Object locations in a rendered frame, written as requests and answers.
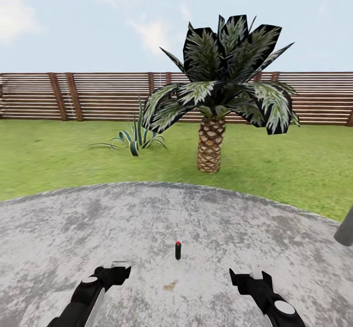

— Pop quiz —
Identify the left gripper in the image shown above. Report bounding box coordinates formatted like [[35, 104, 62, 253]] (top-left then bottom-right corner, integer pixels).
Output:
[[94, 266, 131, 286]]

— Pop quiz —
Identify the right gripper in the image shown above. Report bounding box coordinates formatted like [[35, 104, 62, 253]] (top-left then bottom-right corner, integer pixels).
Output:
[[229, 268, 274, 304]]

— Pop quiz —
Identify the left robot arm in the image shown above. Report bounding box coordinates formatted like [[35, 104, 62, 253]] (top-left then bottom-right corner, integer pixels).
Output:
[[48, 253, 131, 327]]

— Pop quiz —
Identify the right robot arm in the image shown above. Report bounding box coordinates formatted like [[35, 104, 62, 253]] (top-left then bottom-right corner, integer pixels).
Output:
[[229, 261, 305, 327]]

